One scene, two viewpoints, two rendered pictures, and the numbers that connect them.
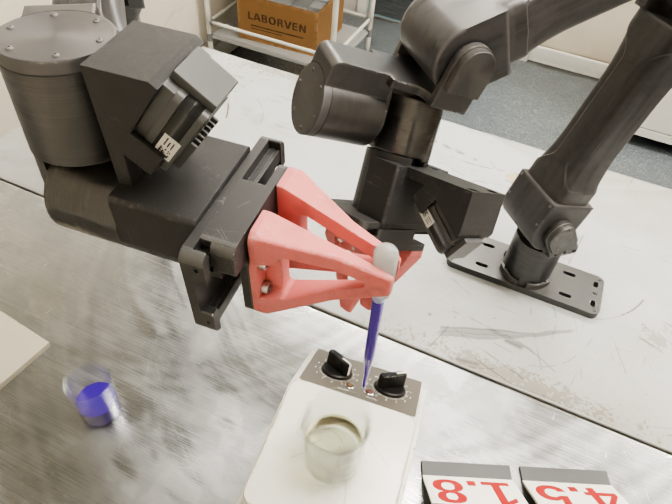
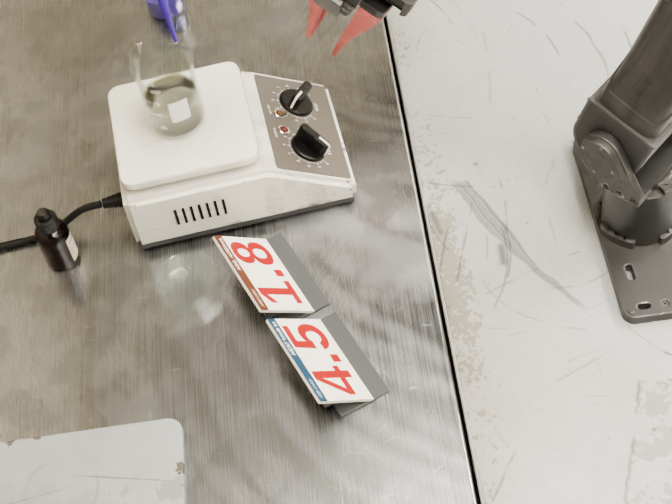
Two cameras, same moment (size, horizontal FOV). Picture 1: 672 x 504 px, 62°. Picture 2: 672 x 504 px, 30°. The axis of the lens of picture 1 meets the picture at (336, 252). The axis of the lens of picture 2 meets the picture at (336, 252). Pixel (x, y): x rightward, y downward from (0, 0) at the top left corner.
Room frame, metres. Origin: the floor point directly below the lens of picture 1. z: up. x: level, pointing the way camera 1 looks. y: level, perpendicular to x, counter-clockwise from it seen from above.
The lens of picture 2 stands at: (0.07, -0.77, 1.78)
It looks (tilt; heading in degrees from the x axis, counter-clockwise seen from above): 53 degrees down; 71
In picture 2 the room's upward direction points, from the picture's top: 9 degrees counter-clockwise
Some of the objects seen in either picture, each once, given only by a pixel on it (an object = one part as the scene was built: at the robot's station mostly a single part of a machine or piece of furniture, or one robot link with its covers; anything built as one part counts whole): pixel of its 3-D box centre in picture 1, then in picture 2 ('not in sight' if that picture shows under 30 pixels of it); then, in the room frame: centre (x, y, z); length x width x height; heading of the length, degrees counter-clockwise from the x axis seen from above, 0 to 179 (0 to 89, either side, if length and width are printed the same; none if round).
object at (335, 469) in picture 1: (330, 440); (167, 89); (0.20, -0.01, 1.02); 0.06 x 0.05 x 0.08; 116
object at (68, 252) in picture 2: not in sight; (52, 235); (0.06, -0.03, 0.93); 0.03 x 0.03 x 0.07
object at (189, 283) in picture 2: not in sight; (189, 283); (0.15, -0.12, 0.91); 0.06 x 0.06 x 0.02
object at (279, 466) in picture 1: (333, 458); (182, 123); (0.20, -0.02, 0.98); 0.12 x 0.12 x 0.01; 76
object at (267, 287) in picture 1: (319, 245); not in sight; (0.22, 0.01, 1.22); 0.09 x 0.07 x 0.07; 75
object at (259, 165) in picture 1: (202, 219); not in sight; (0.24, 0.08, 1.22); 0.10 x 0.07 x 0.07; 165
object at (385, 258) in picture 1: (381, 276); not in sight; (0.20, -0.03, 1.22); 0.01 x 0.01 x 0.04; 75
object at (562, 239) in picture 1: (545, 220); (637, 141); (0.51, -0.25, 1.00); 0.09 x 0.06 x 0.06; 23
